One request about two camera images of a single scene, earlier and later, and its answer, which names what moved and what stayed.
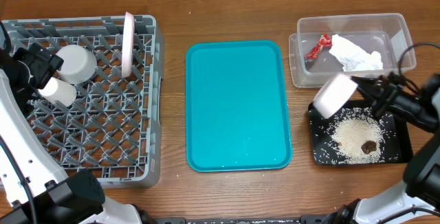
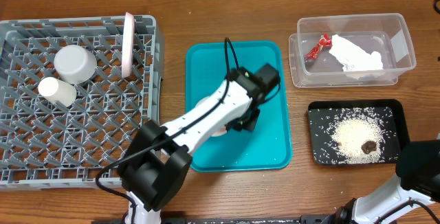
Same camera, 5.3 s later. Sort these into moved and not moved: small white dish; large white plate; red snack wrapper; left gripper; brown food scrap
Moved: left gripper; small white dish
Not moved: red snack wrapper; large white plate; brown food scrap
